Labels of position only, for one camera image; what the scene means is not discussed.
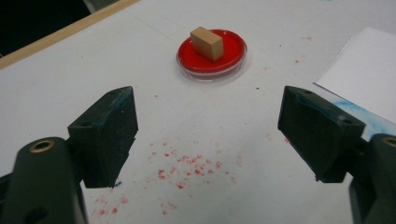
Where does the wooden table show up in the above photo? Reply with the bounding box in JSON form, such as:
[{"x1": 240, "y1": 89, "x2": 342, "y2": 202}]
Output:
[{"x1": 0, "y1": 0, "x2": 140, "y2": 71}]

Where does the wooden stamp block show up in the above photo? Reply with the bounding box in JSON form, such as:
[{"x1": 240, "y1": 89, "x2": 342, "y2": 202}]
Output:
[{"x1": 190, "y1": 26, "x2": 224, "y2": 63}]

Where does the round red ink pad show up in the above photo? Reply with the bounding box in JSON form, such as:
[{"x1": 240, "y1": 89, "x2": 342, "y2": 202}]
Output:
[{"x1": 176, "y1": 28, "x2": 248, "y2": 83}]

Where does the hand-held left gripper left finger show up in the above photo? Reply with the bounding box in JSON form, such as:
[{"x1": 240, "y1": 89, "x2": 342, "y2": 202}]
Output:
[{"x1": 67, "y1": 86, "x2": 139, "y2": 189}]

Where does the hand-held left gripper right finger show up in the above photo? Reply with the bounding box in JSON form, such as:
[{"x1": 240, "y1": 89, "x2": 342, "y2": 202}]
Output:
[{"x1": 277, "y1": 86, "x2": 366, "y2": 184}]

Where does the white paper sheet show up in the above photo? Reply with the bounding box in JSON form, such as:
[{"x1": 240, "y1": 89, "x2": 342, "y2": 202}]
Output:
[{"x1": 313, "y1": 27, "x2": 396, "y2": 125}]

